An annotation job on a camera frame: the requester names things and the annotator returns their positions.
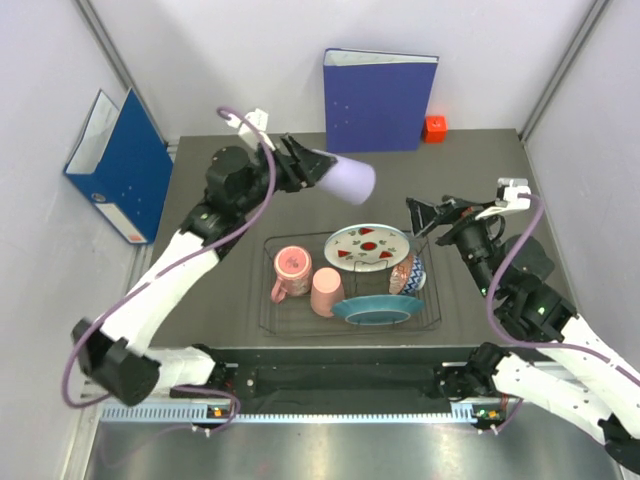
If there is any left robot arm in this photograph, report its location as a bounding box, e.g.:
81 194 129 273
71 134 339 406

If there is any pink plastic cup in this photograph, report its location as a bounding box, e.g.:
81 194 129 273
310 267 345 318

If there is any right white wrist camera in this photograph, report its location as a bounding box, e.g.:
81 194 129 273
475 178 531 220

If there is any watermelon pattern plate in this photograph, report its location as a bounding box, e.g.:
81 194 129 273
324 223 411 273

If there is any purple-blue binder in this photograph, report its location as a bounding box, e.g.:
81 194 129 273
323 48 439 153

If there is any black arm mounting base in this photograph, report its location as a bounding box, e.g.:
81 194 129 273
169 343 524 404

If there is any lavender plastic cup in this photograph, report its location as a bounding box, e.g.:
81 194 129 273
317 156 376 205

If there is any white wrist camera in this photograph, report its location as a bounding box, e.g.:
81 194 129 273
237 108 275 151
475 178 531 220

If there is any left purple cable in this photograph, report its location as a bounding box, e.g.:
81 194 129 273
60 106 277 409

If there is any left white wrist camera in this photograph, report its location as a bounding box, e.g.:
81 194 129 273
237 108 275 151

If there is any blue lever arch binder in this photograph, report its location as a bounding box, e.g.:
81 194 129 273
64 90 173 244

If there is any blue zigzag patterned bowl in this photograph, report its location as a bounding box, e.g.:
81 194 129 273
389 254 427 295

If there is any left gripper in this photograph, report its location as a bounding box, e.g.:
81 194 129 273
236 133 338 217

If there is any pink patterned mug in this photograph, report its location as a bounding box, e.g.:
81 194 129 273
271 245 313 303

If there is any grey slotted cable duct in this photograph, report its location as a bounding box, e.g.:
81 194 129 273
99 399 509 425

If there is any teal plate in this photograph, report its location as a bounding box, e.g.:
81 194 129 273
331 294 425 326

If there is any black wire dish rack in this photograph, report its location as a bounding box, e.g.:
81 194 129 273
252 232 441 338

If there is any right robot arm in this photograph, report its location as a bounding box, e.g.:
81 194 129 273
406 187 639 473

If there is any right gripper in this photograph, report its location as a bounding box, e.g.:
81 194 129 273
406 194 501 299

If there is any small red box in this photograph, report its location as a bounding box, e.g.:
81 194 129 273
423 115 448 144

